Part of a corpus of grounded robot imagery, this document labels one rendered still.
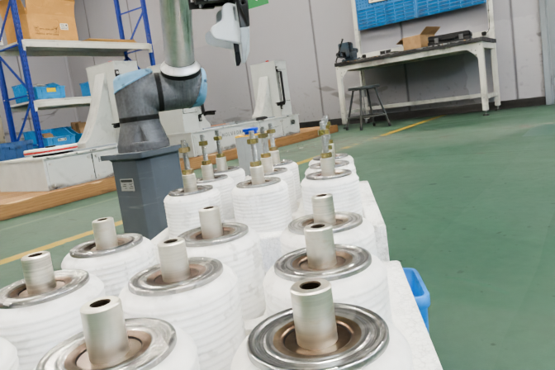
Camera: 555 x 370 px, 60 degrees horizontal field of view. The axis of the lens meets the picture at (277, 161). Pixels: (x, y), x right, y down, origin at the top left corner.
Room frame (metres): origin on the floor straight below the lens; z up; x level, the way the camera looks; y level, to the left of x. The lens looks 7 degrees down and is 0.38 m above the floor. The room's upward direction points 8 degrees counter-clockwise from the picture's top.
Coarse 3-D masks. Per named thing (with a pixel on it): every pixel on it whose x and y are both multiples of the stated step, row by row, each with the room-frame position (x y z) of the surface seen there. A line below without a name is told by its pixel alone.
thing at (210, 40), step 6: (216, 18) 0.82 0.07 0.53; (210, 36) 0.81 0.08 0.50; (210, 42) 0.82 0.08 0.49; (216, 42) 0.82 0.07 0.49; (222, 42) 0.82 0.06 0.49; (228, 42) 0.82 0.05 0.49; (228, 48) 0.82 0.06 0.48; (234, 48) 0.82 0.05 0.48; (234, 54) 0.82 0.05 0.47; (240, 60) 0.82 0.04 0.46
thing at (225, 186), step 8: (200, 184) 0.89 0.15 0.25; (208, 184) 0.89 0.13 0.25; (216, 184) 0.89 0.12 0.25; (224, 184) 0.90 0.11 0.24; (232, 184) 0.92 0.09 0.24; (224, 192) 0.90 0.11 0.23; (224, 200) 0.89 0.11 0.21; (224, 208) 0.89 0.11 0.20; (232, 208) 0.91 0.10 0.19; (224, 216) 0.89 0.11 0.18; (232, 216) 0.90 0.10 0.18
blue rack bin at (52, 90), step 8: (16, 88) 5.63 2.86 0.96; (24, 88) 5.54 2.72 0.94; (40, 88) 5.46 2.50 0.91; (48, 88) 5.53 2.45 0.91; (56, 88) 5.62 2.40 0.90; (16, 96) 5.66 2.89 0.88; (40, 96) 5.45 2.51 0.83; (48, 96) 5.53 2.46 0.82; (56, 96) 5.61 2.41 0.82; (64, 96) 5.70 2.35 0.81
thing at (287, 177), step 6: (276, 174) 0.88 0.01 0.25; (282, 174) 0.88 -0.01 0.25; (288, 174) 0.89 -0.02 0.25; (288, 180) 0.89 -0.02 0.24; (288, 186) 0.88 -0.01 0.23; (294, 186) 0.91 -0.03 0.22; (288, 192) 0.88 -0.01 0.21; (294, 192) 0.90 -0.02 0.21; (294, 198) 0.90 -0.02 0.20; (294, 204) 0.90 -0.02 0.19; (294, 210) 0.89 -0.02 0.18
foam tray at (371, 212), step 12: (360, 192) 0.95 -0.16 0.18; (300, 204) 0.92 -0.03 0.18; (372, 204) 0.84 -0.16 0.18; (300, 216) 0.82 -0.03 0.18; (372, 216) 0.75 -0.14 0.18; (384, 228) 0.70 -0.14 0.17; (156, 240) 0.79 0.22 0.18; (264, 240) 0.72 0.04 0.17; (276, 240) 0.72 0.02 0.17; (384, 240) 0.70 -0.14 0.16; (156, 252) 0.75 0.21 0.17; (264, 252) 0.72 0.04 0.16; (276, 252) 0.72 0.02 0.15; (384, 252) 0.70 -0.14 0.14; (264, 264) 0.72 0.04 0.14
